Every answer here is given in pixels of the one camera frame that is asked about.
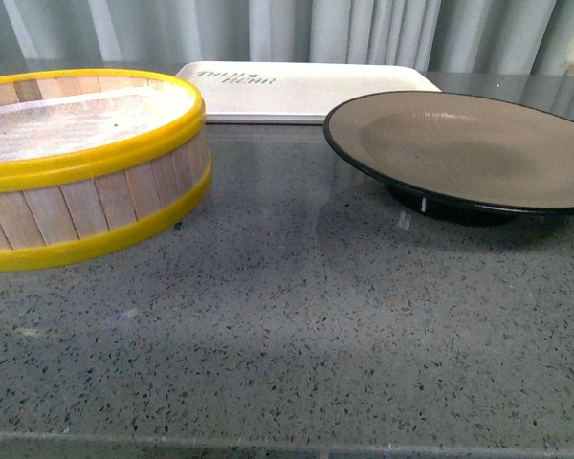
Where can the brown plate with black rim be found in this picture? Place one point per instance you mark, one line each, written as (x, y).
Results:
(471, 160)

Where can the white bear print tray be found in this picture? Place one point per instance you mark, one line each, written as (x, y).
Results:
(291, 93)

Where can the yellow rimmed bamboo steamer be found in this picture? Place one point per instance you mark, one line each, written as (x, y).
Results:
(73, 207)

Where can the white mesh steamer liner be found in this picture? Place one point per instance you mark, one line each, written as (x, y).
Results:
(50, 127)

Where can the grey curtain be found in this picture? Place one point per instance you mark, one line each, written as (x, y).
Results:
(489, 37)

